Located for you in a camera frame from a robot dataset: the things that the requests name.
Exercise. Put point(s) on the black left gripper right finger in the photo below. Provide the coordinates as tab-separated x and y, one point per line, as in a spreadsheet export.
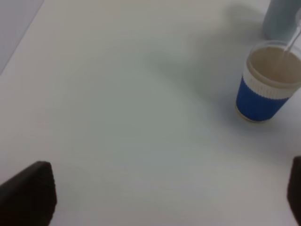
294	189

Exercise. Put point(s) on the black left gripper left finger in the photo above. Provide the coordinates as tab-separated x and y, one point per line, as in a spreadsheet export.
29	198

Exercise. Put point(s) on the blue sleeved paper cup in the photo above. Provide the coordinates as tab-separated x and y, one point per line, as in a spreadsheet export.
271	76

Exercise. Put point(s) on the clear green-label water bottle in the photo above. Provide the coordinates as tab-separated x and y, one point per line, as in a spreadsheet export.
298	18

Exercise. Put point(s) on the teal plastic cup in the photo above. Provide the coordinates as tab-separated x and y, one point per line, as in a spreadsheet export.
280	22

